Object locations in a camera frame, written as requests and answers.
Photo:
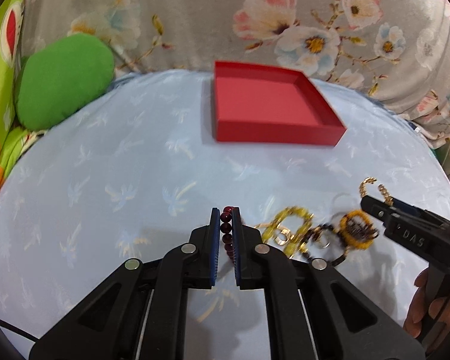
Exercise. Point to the floral grey blanket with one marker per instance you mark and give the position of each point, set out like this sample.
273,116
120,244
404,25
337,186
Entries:
396,51

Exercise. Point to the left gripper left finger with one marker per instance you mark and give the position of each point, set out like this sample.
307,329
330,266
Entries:
139,310

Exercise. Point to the light blue palm-print sheet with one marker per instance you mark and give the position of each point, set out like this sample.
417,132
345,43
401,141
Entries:
135,172

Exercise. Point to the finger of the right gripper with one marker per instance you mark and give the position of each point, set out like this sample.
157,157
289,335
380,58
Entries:
419,213
379,210

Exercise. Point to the colourful cartoon cushion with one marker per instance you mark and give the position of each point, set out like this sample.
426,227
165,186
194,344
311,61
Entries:
15,140

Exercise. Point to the right hand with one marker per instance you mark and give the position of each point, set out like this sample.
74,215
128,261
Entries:
418,309

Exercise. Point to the red shallow cardboard box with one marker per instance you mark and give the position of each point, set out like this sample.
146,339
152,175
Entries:
257,103

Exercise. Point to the green plush pillow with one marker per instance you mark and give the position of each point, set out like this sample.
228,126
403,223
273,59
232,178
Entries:
61,79

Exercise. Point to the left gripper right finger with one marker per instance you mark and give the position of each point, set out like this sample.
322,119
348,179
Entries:
312,310

